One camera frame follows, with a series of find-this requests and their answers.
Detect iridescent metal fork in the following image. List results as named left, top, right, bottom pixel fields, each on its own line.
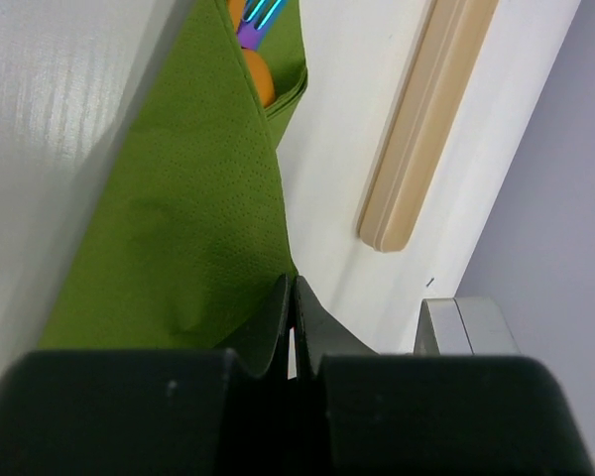
left=237, top=0, right=288, bottom=51

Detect beige utensil tray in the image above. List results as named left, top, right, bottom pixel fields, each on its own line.
left=358, top=1, right=498, bottom=253

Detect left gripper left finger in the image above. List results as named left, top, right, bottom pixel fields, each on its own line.
left=215, top=275, right=291, bottom=475

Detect green paper napkin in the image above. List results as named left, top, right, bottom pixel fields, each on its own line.
left=39, top=1, right=307, bottom=349

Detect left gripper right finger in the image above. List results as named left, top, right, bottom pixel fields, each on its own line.
left=293, top=277, right=380, bottom=475

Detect orange plastic knife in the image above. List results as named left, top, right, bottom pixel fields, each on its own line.
left=226, top=0, right=247, bottom=32

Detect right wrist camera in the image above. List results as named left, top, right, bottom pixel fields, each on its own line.
left=413, top=297, right=520, bottom=356

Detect orange plastic spoon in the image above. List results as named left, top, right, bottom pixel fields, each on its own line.
left=242, top=49, right=276, bottom=107

